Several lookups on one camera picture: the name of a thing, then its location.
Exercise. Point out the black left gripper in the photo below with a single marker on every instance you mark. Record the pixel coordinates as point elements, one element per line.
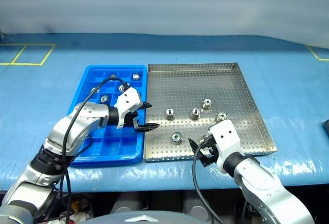
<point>130,118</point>

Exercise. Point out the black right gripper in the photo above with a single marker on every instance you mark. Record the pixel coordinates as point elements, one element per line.
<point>208,145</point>

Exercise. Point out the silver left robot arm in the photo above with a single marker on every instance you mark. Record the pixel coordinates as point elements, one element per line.
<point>77,126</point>

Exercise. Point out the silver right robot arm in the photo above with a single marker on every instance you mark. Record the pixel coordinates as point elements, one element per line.
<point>257,180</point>

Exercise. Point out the blue compartment tray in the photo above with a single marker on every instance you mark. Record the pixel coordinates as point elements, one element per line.
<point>110,141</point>

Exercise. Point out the perforated metal tray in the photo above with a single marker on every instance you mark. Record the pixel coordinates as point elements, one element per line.
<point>185,88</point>

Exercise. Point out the grey rounded housing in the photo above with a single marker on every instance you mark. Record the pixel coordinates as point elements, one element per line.
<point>123,203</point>
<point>196,208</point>

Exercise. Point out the grey robot torso with logo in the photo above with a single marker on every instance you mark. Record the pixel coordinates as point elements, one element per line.
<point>144,219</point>

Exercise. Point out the dark object at table edge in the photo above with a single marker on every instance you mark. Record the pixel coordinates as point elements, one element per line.
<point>326,126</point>

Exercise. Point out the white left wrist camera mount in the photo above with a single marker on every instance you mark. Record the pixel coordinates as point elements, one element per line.
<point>128,100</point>

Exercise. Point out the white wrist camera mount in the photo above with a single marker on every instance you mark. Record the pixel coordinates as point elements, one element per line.
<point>226,136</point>
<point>128,100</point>

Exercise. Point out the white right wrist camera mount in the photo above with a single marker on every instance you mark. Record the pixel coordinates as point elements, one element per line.
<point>226,136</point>

